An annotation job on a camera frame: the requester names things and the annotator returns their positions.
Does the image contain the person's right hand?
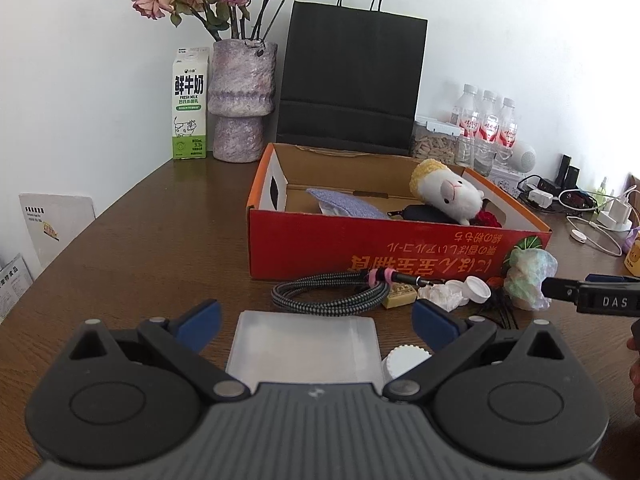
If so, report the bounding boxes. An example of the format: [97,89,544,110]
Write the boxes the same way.
[626,319,640,411]

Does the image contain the white tissue box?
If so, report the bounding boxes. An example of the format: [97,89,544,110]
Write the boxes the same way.
[487,165,523,193]

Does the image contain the navy zip case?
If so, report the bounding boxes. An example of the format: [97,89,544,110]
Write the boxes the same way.
[387,203,456,224]

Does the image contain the white milk carton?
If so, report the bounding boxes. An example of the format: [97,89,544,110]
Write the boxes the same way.
[171,46,211,161]

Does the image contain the black cable ties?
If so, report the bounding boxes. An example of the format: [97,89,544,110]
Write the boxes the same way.
[470,287,523,331]

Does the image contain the green plastic bag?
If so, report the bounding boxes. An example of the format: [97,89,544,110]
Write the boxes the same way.
[502,248,558,311]

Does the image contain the red cardboard box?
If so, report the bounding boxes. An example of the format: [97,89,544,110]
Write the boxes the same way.
[246,142,553,282]

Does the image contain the small yellow box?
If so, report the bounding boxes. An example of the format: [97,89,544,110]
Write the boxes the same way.
[382,282,418,310]

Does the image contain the clear plastic box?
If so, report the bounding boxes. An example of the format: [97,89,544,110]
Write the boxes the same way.
[225,310,383,386]

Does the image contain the yellow mug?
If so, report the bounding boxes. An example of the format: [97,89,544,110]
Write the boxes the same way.
[622,240,640,278]

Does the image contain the clear drinking glass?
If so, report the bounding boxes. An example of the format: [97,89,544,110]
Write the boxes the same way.
[455,135,496,177]

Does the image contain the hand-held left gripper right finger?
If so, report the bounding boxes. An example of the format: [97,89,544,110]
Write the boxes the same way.
[382,299,581,403]

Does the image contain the black upright device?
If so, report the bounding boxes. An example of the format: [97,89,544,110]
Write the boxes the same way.
[557,154,581,186]

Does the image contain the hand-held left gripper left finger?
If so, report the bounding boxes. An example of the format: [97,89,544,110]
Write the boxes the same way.
[57,299,251,403]

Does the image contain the white charging cable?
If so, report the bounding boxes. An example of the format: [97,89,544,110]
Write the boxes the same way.
[565,212,626,258]

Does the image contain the plush sheep toy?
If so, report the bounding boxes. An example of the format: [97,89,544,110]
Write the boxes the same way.
[409,158,485,226]

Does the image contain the white printed card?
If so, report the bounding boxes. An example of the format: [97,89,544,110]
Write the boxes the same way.
[0,252,33,321]

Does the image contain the purple fabric pouch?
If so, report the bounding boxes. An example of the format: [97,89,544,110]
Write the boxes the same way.
[305,187,391,220]

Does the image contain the braided charging cable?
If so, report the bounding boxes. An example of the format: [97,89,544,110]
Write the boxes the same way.
[271,269,446,317]

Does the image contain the large white bottle cap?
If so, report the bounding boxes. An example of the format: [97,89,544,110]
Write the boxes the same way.
[381,345,433,381]

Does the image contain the white card yellow picture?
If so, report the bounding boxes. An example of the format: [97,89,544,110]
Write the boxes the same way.
[19,192,96,271]

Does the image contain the white tissue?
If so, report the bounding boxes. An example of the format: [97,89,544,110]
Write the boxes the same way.
[417,282,471,308]

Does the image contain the white round speaker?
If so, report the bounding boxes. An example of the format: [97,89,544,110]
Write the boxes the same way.
[510,141,537,171]

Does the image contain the clear seed container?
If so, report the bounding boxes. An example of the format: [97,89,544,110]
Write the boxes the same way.
[410,116,463,163]

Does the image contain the small white jar lid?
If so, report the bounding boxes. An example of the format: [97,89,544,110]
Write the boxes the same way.
[460,276,493,305]

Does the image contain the black tangled cables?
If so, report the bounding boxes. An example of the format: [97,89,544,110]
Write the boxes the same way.
[515,175,543,206]

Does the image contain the black paper bag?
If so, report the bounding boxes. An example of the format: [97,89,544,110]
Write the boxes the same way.
[276,0,428,157]

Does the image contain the purple textured vase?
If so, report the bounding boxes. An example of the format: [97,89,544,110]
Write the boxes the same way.
[207,38,278,163]

